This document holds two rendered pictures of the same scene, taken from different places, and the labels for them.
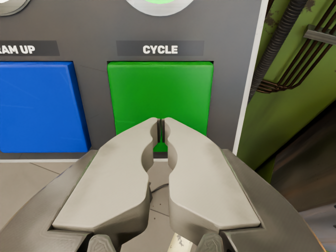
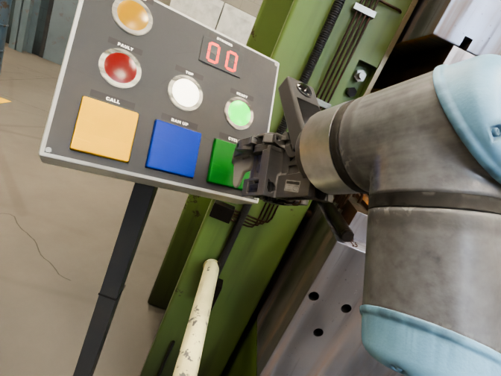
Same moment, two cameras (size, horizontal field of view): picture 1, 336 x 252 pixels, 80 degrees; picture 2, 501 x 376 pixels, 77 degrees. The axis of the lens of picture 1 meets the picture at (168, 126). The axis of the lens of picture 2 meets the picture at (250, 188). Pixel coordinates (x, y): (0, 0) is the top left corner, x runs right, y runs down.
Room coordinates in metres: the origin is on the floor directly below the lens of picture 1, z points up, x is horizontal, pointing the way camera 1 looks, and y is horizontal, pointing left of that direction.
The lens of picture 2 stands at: (-0.38, 0.23, 1.15)
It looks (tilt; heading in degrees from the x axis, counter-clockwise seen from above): 17 degrees down; 330
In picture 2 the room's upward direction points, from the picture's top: 24 degrees clockwise
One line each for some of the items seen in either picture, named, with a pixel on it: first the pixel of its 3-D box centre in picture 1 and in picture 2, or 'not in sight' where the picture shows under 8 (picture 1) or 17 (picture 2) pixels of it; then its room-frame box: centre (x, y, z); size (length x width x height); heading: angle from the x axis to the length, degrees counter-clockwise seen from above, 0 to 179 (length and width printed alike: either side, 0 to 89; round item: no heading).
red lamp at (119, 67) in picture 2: not in sight; (120, 68); (0.14, 0.21, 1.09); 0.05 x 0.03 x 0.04; 66
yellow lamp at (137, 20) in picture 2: not in sight; (133, 16); (0.18, 0.21, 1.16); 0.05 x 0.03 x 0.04; 66
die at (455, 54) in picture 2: not in sight; (429, 87); (0.26, -0.52, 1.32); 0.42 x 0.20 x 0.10; 156
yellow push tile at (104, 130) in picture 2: not in sight; (105, 130); (0.09, 0.21, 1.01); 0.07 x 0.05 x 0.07; 91
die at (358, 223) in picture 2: not in sight; (361, 203); (0.26, -0.52, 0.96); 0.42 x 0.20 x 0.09; 156
